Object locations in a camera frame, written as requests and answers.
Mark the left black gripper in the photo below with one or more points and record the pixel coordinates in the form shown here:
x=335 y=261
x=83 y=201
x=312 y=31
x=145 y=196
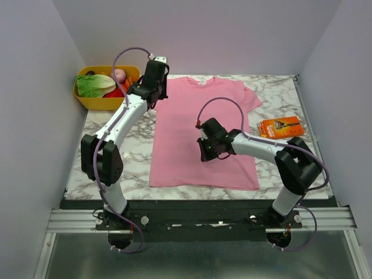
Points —
x=164 y=95

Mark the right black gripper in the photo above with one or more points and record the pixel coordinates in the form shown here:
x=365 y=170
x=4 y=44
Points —
x=204 y=149

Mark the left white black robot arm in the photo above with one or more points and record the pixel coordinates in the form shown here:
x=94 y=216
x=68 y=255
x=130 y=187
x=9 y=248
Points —
x=100 y=153

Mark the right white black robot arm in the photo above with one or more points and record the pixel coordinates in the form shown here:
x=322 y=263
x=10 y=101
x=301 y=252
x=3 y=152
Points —
x=297 y=165

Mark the pink toy onion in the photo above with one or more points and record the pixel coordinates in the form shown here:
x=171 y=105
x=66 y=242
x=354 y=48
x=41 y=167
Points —
x=118 y=75

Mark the red toy pepper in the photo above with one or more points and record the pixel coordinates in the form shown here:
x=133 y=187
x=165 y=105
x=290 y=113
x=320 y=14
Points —
x=117 y=93

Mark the green toy lettuce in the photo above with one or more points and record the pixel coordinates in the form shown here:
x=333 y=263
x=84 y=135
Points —
x=94 y=86

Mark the dark purple toy eggplant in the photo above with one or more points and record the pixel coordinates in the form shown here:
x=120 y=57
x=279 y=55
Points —
x=90 y=73

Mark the yellow plastic bin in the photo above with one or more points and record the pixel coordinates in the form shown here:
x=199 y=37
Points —
x=104 y=103

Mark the orange black packet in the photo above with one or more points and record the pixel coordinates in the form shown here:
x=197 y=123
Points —
x=280 y=128

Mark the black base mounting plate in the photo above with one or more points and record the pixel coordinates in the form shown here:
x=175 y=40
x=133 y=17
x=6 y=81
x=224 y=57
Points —
x=190 y=221

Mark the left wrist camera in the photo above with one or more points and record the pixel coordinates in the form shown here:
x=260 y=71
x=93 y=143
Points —
x=162 y=59

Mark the aluminium frame rail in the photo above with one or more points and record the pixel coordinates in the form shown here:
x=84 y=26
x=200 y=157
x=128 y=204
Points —
x=323 y=219

